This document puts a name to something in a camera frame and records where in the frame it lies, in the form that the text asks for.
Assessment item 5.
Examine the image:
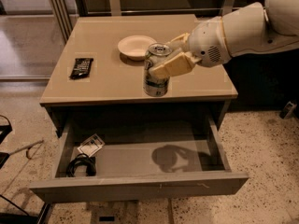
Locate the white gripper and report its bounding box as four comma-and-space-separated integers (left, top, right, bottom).
150, 16, 231, 79

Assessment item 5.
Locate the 7up soda can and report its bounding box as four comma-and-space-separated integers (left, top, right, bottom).
143, 43, 172, 97

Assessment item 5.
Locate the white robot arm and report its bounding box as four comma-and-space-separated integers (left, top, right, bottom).
149, 0, 299, 78

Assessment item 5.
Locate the grey cabinet with beige top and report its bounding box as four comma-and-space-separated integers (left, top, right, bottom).
39, 14, 239, 138

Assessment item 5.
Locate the open grey top drawer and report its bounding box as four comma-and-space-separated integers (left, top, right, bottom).
30, 113, 249, 203

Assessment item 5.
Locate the white card in drawer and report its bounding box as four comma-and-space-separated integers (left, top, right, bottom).
78, 133, 105, 157

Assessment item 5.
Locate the white bowl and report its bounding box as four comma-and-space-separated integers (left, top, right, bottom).
118, 35, 156, 61

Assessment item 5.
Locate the black snack bar packet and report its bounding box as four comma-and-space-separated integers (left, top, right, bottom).
69, 58, 93, 79

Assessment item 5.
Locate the small grey floor object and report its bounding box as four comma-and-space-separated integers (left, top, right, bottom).
279, 100, 297, 119

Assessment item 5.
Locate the black object at left edge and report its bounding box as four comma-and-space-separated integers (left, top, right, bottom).
0, 115, 13, 170

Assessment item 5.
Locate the black coiled cable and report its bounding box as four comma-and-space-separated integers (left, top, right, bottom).
64, 153, 97, 178

